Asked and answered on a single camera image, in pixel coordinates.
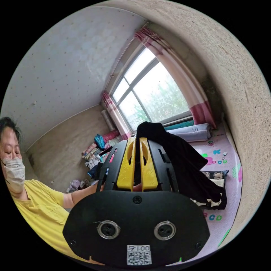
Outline short pink checked curtain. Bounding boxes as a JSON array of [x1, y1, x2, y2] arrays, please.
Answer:
[[101, 91, 132, 141]]

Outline pile of clothes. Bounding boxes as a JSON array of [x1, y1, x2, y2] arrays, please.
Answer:
[[66, 130, 128, 193]]

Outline person's left forearm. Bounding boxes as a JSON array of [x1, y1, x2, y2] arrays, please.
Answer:
[[63, 182, 104, 209]]

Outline window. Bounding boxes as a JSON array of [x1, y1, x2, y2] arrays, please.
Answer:
[[111, 45, 194, 132]]

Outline black t-shirt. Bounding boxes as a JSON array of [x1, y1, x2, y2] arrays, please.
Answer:
[[136, 121, 227, 210]]

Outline long pink checked curtain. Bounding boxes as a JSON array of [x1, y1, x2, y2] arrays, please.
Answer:
[[134, 27, 217, 130]]

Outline person's body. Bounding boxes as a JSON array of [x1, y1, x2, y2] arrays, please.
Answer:
[[0, 116, 104, 266]]

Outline grey rolled blanket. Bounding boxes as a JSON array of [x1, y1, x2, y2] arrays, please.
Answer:
[[167, 123, 213, 143]]

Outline cushion with bear print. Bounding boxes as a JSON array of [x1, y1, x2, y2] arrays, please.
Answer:
[[190, 169, 230, 210]]

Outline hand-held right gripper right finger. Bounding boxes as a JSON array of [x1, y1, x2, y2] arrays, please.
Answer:
[[139, 137, 158, 192]]

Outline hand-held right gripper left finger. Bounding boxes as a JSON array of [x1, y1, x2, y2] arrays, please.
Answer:
[[116, 137, 136, 191]]

